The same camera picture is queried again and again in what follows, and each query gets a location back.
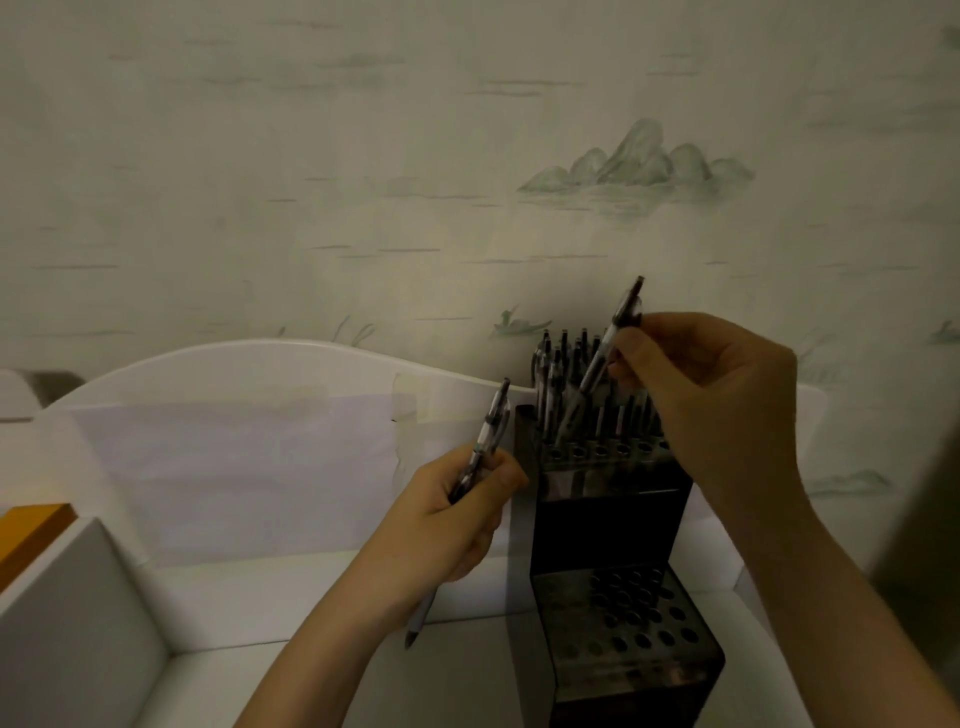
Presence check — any black tiered pen holder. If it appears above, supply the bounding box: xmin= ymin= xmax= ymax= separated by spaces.
xmin=506 ymin=404 xmax=727 ymax=728

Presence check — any row of black pens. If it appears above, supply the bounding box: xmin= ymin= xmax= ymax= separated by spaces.
xmin=530 ymin=328 xmax=665 ymax=451

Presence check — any white curved-back shelf unit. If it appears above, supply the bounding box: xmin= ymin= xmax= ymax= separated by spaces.
xmin=0 ymin=339 xmax=826 ymax=728

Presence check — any person's right hand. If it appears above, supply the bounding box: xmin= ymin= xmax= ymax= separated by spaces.
xmin=607 ymin=311 xmax=819 ymax=549

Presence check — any black gel pen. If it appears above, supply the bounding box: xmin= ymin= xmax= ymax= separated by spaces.
xmin=556 ymin=275 xmax=648 ymax=444
xmin=403 ymin=377 xmax=514 ymax=651

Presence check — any person's left hand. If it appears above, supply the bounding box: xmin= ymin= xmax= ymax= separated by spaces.
xmin=341 ymin=446 xmax=530 ymax=628

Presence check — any person's right forearm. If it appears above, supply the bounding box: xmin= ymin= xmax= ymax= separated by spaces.
xmin=738 ymin=506 xmax=960 ymax=728

